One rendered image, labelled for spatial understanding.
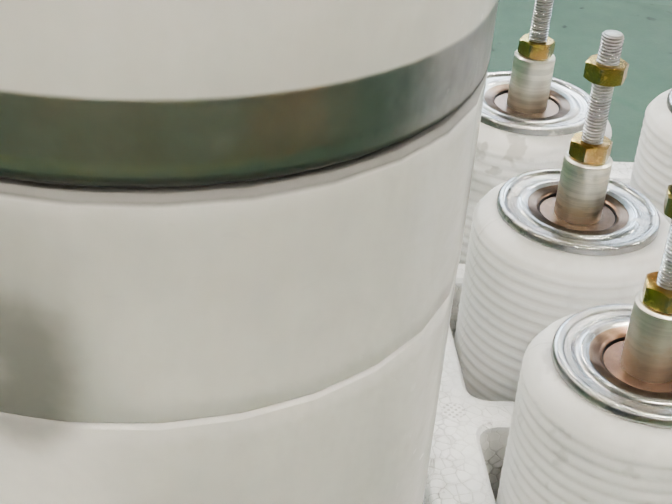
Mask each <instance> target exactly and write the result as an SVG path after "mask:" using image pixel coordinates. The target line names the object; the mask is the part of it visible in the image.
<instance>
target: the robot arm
mask: <svg viewBox="0 0 672 504"><path fill-rule="evenodd" d="M498 1H499V0H0V504H423V500H424V493H425V486H426V480H427V473H428V466H429V459H430V452H431V446H432V439H433V432H434V425H435V418H436V412H437V405H438V398H439V391H440V384H441V378H442V371H443V364H444V357H445V350H446V344H447V337H448V330H449V323H450V316H451V309H452V303H453V296H454V289H455V282H456V275H457V269H458V264H459V261H460V256H461V249H462V242H463V236H464V229H465V222H466V215H467V209H468V202H469V195H470V188H471V181H472V175H473V168H474V161H475V154H476V147H477V141H478V134H479V127H480V120H481V114H482V107H483V100H484V93H485V86H486V80H487V73H488V72H487V68H488V64H489V60H490V54H491V47H492V41H493V34H494V28H495V21H496V14H497V8H498Z"/></svg>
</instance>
